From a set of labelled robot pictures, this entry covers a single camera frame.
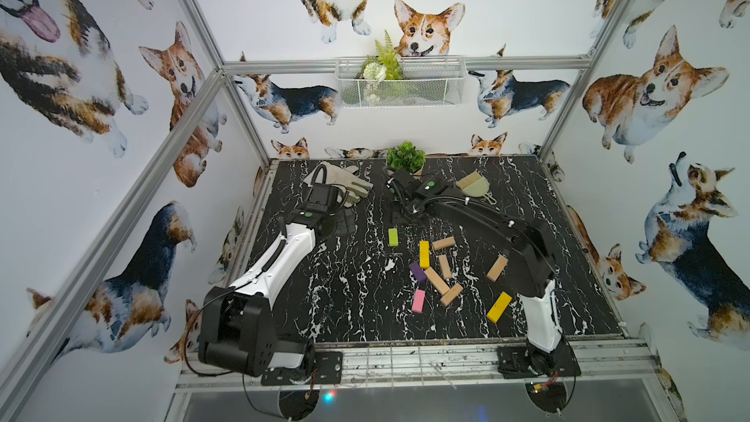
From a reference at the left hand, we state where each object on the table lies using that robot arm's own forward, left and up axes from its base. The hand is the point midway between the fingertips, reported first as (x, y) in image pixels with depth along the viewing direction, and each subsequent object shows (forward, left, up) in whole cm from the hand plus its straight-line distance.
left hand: (340, 218), depth 87 cm
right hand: (-1, -16, 0) cm, 16 cm away
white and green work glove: (+22, 0, -14) cm, 26 cm away
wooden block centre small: (-11, -32, -12) cm, 36 cm away
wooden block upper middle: (-2, -33, -13) cm, 35 cm away
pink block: (-21, -23, -12) cm, 33 cm away
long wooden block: (-15, -29, -12) cm, 35 cm away
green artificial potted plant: (+24, -21, +1) cm, 32 cm away
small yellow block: (-7, -26, -12) cm, 29 cm away
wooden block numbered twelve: (-19, -32, -13) cm, 40 cm away
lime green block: (0, -16, -13) cm, 20 cm away
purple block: (-12, -23, -13) cm, 29 cm away
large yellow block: (-23, -45, -12) cm, 52 cm away
